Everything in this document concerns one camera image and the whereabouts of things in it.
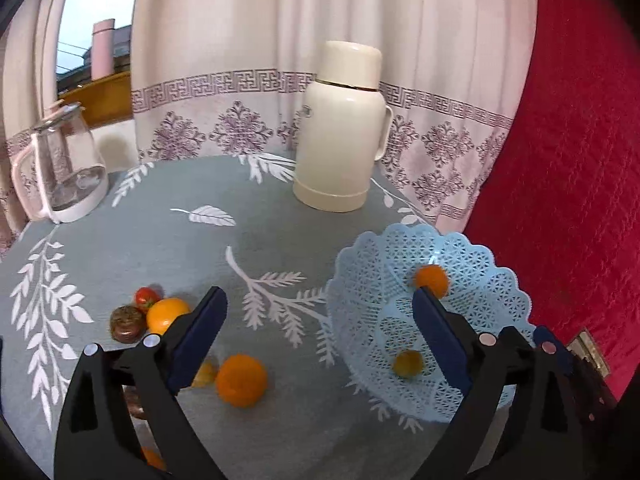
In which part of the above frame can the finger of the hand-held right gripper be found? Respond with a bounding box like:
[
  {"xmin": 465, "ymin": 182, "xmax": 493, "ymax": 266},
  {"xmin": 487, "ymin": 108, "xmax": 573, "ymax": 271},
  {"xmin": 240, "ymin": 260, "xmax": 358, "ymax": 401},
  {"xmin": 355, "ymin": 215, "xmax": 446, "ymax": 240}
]
[{"xmin": 532, "ymin": 326, "xmax": 621, "ymax": 436}]

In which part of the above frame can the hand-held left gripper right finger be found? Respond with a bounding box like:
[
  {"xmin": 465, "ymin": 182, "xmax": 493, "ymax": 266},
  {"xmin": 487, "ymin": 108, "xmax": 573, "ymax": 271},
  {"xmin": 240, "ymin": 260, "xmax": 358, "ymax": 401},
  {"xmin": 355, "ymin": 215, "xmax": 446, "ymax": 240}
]
[{"xmin": 411, "ymin": 286, "xmax": 591, "ymax": 480}]

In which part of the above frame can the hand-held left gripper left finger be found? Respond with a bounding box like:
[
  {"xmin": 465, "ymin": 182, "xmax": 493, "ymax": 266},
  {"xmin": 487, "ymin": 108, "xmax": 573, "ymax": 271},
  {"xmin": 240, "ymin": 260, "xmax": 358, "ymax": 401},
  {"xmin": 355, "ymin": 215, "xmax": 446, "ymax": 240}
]
[{"xmin": 54, "ymin": 286, "xmax": 236, "ymax": 480}]

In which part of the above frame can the small yellow tomato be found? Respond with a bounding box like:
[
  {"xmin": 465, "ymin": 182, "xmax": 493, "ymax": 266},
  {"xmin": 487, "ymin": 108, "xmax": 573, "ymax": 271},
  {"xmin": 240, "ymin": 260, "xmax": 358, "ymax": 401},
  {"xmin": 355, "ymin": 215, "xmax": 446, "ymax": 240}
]
[{"xmin": 191, "ymin": 360, "xmax": 218, "ymax": 388}]

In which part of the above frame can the orange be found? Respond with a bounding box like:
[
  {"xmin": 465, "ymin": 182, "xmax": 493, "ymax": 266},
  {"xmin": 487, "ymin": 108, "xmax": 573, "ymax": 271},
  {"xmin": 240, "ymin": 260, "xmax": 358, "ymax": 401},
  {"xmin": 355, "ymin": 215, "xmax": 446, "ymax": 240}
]
[
  {"xmin": 146, "ymin": 297, "xmax": 192, "ymax": 336},
  {"xmin": 215, "ymin": 354, "xmax": 269, "ymax": 408},
  {"xmin": 412, "ymin": 264, "xmax": 450, "ymax": 298},
  {"xmin": 140, "ymin": 446, "xmax": 167, "ymax": 472}
]

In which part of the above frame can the yellow-green tomato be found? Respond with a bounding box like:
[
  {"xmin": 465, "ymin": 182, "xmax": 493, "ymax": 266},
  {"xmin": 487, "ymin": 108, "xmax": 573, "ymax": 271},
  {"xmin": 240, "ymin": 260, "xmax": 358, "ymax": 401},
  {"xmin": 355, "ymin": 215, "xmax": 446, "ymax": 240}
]
[{"xmin": 392, "ymin": 349, "xmax": 425, "ymax": 379}]

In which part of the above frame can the red tomato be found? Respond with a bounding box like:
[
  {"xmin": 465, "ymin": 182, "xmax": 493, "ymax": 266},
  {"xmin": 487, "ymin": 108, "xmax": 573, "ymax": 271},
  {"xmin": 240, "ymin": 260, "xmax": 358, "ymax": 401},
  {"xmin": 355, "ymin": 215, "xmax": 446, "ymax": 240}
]
[{"xmin": 134, "ymin": 286, "xmax": 162, "ymax": 310}]

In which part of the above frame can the dark brown tomato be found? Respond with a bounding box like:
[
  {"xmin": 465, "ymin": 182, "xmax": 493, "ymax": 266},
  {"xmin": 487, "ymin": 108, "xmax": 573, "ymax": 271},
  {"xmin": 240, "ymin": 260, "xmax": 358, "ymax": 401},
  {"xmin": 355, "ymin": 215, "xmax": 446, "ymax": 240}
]
[
  {"xmin": 122, "ymin": 387, "xmax": 148, "ymax": 421},
  {"xmin": 110, "ymin": 305, "xmax": 147, "ymax": 343}
]

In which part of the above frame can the light blue lattice plastic basket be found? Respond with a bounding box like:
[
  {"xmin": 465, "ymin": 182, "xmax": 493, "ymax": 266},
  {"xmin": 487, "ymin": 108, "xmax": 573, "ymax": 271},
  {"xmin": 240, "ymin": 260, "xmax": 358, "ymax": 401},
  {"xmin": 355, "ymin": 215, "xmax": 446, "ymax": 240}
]
[{"xmin": 324, "ymin": 223, "xmax": 536, "ymax": 423}]

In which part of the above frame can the blanket label patch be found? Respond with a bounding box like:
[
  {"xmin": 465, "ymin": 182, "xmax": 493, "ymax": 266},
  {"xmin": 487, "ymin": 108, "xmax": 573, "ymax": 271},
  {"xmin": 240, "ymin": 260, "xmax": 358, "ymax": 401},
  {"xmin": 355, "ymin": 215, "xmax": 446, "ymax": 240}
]
[{"xmin": 567, "ymin": 329, "xmax": 612, "ymax": 378}]

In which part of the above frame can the cream thermos jug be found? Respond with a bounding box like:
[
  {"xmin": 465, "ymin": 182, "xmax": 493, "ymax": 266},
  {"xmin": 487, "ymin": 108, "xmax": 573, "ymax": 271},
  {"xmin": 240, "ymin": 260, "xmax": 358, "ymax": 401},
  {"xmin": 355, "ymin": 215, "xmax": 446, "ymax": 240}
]
[{"xmin": 292, "ymin": 40, "xmax": 393, "ymax": 212}]

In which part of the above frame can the red quilted blanket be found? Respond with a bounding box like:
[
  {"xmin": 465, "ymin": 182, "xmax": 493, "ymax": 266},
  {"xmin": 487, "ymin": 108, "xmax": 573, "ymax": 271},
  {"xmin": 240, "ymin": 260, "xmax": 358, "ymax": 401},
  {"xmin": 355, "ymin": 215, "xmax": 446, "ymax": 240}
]
[{"xmin": 462, "ymin": 0, "xmax": 640, "ymax": 406}]

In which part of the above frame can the wooden window sill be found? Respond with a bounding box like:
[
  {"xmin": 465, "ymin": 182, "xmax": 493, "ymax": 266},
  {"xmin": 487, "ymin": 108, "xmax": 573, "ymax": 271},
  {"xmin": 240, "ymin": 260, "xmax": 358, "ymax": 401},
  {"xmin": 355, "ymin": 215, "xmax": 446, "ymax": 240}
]
[{"xmin": 57, "ymin": 72, "xmax": 133, "ymax": 128}]

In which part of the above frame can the white curtain with purple pattern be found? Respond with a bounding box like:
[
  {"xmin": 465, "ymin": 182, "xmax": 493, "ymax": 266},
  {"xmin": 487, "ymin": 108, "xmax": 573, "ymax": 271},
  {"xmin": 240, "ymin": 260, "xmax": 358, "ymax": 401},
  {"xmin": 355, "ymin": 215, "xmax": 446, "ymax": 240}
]
[
  {"xmin": 131, "ymin": 0, "xmax": 542, "ymax": 233},
  {"xmin": 0, "ymin": 0, "xmax": 81, "ymax": 256}
]

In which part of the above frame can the glass kettle with white handle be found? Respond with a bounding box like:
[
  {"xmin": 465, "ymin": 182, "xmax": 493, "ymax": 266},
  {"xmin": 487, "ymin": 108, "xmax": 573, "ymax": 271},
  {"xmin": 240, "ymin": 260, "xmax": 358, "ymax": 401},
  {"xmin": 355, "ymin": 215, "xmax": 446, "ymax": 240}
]
[{"xmin": 11, "ymin": 101, "xmax": 110, "ymax": 224}]

